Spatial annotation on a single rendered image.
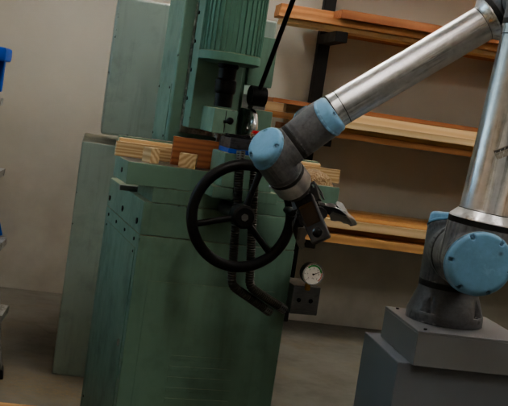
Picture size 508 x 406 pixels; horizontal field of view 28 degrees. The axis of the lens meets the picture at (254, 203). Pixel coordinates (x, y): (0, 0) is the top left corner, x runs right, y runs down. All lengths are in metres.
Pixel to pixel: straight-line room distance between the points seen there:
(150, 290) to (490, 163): 0.97
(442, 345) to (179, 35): 1.23
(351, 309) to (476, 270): 3.20
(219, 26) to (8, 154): 2.56
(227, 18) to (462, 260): 0.98
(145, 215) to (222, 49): 0.50
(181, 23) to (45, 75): 2.21
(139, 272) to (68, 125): 2.54
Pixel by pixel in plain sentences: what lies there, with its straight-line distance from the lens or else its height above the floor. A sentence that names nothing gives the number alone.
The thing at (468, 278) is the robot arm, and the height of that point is 0.78.
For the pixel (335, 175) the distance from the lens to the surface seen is 2.99.
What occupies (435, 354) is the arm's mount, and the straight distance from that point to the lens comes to 2.41.
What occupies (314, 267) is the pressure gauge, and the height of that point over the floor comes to 0.68.
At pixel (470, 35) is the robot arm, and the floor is 1.33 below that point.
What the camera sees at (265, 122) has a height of 1.05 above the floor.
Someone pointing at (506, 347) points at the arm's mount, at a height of 0.62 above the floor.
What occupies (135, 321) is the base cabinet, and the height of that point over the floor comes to 0.48.
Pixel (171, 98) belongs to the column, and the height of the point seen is 1.08.
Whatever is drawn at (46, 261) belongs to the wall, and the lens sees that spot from 5.26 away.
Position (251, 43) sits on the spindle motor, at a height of 1.26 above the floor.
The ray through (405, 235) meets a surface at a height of 0.58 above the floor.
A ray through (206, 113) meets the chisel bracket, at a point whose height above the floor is 1.05.
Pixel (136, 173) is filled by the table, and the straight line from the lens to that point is 2.67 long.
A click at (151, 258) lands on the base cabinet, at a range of 2.71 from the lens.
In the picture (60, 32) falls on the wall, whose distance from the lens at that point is 5.18.
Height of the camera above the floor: 1.09
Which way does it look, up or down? 5 degrees down
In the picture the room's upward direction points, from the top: 8 degrees clockwise
